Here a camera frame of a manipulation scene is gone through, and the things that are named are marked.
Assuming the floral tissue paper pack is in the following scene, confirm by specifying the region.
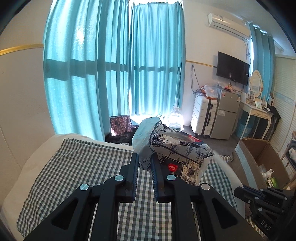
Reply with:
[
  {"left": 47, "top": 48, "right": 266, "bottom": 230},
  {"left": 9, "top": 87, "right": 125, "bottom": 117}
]
[{"left": 132, "top": 117, "right": 214, "bottom": 186}]

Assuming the brown cardboard box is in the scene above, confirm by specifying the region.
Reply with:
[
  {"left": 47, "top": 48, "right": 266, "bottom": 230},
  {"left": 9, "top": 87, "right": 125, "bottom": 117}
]
[{"left": 228, "top": 138, "right": 290, "bottom": 190}]

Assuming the blue laundry basket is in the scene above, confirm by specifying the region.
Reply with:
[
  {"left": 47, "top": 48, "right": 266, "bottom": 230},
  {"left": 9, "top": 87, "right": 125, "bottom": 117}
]
[{"left": 236, "top": 123, "right": 253, "bottom": 138}]

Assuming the white dressing table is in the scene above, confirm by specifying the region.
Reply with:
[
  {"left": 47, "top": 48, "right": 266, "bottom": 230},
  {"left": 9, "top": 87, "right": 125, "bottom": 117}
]
[{"left": 239, "top": 101, "right": 274, "bottom": 141}]

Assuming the silver mini fridge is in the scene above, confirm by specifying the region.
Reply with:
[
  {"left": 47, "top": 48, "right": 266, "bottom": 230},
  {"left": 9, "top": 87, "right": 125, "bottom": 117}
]
[{"left": 210, "top": 88, "right": 241, "bottom": 140}]

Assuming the large clear water jug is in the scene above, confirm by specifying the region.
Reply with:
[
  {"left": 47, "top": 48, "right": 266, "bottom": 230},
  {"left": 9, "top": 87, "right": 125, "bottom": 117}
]
[{"left": 166, "top": 106, "right": 184, "bottom": 131}]

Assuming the white suitcase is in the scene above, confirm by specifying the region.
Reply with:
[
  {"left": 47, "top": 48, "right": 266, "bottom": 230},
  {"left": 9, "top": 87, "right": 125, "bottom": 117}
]
[{"left": 191, "top": 95, "right": 218, "bottom": 136}]

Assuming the black clothes pile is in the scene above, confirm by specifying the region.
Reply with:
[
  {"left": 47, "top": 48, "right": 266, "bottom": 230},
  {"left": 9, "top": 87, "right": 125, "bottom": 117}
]
[{"left": 105, "top": 132, "right": 135, "bottom": 146}]

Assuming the white oval mirror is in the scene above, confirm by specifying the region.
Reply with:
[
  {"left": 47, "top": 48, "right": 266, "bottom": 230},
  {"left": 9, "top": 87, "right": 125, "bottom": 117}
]
[{"left": 249, "top": 70, "right": 263, "bottom": 100}]

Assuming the polka dot storage bag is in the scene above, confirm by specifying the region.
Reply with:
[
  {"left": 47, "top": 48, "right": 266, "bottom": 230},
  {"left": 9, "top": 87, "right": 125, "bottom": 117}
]
[{"left": 109, "top": 115, "right": 137, "bottom": 136}]

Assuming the plastic bag on suitcase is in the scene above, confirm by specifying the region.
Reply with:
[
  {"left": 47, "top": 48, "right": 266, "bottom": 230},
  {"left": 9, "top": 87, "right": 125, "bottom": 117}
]
[{"left": 201, "top": 84, "right": 218, "bottom": 99}]

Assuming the teal side curtain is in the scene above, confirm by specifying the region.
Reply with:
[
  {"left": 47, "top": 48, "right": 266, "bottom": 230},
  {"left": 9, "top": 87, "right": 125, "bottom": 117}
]
[{"left": 249, "top": 23, "right": 275, "bottom": 101}]

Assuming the white air conditioner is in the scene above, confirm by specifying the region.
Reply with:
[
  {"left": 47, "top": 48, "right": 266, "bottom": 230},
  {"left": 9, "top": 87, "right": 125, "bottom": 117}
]
[{"left": 208, "top": 13, "right": 251, "bottom": 41}]

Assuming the teal window curtain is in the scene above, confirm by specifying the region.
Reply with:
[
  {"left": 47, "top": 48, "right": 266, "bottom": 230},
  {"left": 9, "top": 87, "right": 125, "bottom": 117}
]
[{"left": 43, "top": 1, "right": 186, "bottom": 141}]

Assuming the black wall television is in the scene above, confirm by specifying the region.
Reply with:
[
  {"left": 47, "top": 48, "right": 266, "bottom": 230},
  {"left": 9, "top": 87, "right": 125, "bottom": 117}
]
[{"left": 216, "top": 52, "right": 250, "bottom": 86}]

